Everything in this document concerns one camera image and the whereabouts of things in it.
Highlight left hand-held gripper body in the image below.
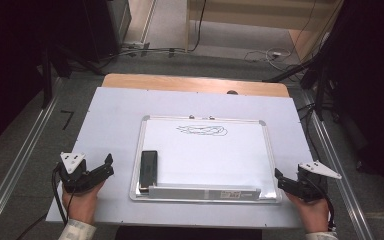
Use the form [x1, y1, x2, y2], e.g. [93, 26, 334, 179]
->
[57, 151, 97, 195]

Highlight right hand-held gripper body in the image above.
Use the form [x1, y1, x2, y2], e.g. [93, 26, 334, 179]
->
[295, 160, 343, 203]

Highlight black whiteboard eraser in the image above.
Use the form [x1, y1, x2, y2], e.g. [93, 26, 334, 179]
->
[138, 150, 159, 195]

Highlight white whiteboard with metal frame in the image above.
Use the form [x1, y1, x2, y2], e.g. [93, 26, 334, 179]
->
[128, 114, 283, 205]

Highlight person's right hand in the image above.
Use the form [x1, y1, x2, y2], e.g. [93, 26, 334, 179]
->
[284, 191, 331, 234]

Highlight person's left hand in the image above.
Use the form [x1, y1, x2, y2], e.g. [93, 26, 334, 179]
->
[61, 180, 106, 226]

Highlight large white panel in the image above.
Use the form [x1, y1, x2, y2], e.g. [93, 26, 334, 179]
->
[45, 86, 315, 231]

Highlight black metal stand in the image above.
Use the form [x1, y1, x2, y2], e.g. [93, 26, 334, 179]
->
[40, 46, 54, 109]
[314, 61, 328, 122]

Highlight person's dark lap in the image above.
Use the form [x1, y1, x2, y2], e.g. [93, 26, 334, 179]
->
[114, 226, 264, 240]

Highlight wooden table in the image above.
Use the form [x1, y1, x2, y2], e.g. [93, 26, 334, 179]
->
[101, 72, 291, 99]

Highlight dark curtain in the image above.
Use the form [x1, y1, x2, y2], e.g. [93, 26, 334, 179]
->
[319, 0, 384, 204]
[0, 0, 88, 158]

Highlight black cabinet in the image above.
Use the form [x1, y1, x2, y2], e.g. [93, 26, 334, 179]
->
[81, 0, 133, 63]

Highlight light wooden furniture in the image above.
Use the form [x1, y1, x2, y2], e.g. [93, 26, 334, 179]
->
[184, 0, 345, 53]

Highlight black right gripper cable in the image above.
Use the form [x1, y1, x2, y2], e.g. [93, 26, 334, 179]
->
[304, 174, 336, 232]

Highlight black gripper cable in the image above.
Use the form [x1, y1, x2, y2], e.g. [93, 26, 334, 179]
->
[15, 162, 70, 240]
[304, 174, 336, 232]

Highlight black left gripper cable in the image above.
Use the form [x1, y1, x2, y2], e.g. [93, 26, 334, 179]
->
[15, 162, 70, 240]

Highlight aluminium floor rail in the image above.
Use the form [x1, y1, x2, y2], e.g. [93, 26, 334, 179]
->
[300, 89, 377, 240]
[0, 77, 64, 240]

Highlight grey floor cables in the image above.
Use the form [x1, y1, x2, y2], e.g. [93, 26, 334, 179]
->
[103, 45, 188, 62]

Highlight white coiled cable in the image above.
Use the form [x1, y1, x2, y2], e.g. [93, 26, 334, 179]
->
[243, 46, 296, 65]

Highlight black hanging cable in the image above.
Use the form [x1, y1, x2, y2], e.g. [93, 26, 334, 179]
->
[188, 0, 208, 53]

